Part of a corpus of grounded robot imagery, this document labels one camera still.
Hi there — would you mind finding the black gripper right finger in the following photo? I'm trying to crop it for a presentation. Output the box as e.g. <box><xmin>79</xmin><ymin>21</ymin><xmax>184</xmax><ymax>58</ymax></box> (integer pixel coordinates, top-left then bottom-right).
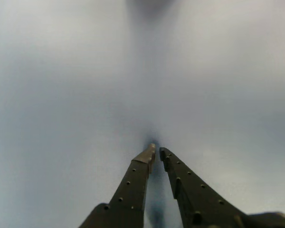
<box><xmin>159</xmin><ymin>147</ymin><xmax>252</xmax><ymax>228</ymax></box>

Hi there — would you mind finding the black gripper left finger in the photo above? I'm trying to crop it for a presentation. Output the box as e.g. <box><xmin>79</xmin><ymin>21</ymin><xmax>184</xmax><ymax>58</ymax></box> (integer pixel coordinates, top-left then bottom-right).
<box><xmin>78</xmin><ymin>143</ymin><xmax>157</xmax><ymax>228</ymax></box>

